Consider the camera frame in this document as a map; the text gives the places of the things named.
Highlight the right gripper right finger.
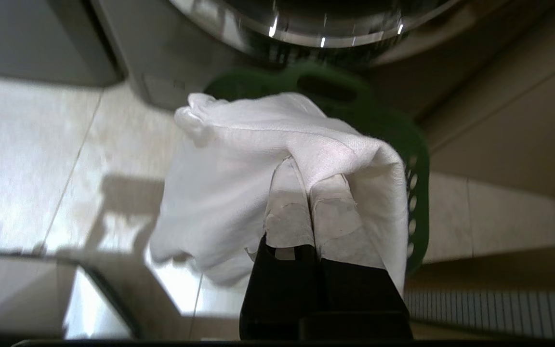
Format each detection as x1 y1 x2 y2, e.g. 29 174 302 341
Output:
299 173 414 341

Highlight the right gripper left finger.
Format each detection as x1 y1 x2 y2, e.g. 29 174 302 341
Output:
239 157 325 341

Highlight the white cloth garment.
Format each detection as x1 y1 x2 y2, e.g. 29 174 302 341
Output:
149 92 408 297

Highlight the green plastic laundry basket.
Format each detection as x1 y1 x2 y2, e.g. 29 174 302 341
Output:
204 62 431 278

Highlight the chrome rimmed dryer door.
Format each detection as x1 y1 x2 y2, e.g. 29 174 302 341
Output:
169 0 466 49

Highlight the silver washing machine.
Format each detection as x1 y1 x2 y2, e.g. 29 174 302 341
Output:
90 0 543 112

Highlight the grey appliance cabinet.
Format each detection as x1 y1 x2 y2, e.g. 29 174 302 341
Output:
0 0 125 88

